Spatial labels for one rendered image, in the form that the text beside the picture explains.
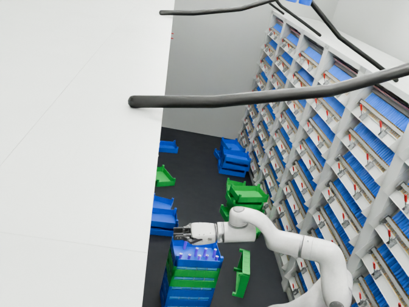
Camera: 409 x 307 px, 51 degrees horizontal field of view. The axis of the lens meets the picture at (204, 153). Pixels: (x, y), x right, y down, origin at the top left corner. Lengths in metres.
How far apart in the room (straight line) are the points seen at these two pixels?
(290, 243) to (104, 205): 1.27
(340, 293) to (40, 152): 1.34
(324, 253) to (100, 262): 1.35
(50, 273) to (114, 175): 0.21
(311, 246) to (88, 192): 1.27
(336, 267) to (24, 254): 1.42
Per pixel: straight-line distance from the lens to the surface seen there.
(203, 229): 1.78
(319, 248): 1.73
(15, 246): 0.48
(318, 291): 1.90
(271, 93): 0.87
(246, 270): 3.18
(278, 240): 1.75
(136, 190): 0.58
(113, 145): 0.70
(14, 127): 0.73
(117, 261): 0.46
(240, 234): 1.78
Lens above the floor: 2.10
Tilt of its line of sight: 24 degrees down
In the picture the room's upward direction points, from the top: 13 degrees clockwise
